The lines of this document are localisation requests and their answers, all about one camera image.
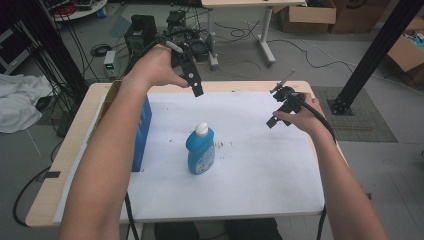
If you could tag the black metal frame post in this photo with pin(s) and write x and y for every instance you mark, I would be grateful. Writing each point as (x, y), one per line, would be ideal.
(50, 46)

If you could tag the open cardboard box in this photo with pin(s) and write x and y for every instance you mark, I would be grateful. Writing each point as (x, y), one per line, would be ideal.
(108, 100)

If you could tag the large cardboard box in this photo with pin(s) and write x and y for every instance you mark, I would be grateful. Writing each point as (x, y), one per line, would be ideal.
(308, 16)

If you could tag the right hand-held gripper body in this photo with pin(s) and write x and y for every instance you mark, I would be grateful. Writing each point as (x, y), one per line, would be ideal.
(288, 96)

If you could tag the blue bottle with white cap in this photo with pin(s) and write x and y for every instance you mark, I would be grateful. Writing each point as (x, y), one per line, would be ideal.
(201, 151)

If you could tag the person's right hand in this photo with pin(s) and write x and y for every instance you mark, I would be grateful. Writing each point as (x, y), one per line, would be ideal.
(305, 115)

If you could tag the grey power supply unit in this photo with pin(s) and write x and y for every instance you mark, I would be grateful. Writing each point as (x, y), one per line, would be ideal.
(109, 64)

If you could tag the dark floor mat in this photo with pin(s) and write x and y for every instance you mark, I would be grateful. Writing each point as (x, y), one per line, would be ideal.
(370, 123)

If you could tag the cardboard box with contents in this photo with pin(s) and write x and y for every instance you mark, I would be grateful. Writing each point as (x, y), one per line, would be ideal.
(406, 53)

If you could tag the white table with legs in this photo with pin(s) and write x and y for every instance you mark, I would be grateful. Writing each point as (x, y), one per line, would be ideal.
(263, 23)

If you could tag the round white table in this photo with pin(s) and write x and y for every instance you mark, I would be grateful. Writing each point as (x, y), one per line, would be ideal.
(78, 8)

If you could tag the black equipment on floor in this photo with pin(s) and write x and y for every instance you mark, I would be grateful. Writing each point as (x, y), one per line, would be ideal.
(173, 36)

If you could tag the blue box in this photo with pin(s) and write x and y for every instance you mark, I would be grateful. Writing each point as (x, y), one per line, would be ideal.
(142, 133)

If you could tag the white cloth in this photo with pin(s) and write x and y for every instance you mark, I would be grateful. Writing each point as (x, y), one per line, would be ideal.
(20, 100)

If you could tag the white table mat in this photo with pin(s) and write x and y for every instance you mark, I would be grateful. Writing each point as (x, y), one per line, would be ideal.
(253, 166)

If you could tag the person's left hand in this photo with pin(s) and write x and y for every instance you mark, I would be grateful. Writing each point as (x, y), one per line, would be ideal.
(155, 68)

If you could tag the black metal stand post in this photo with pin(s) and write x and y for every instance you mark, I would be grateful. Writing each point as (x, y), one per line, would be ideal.
(373, 56)

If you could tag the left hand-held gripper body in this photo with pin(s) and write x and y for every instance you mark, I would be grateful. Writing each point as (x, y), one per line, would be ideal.
(180, 50)

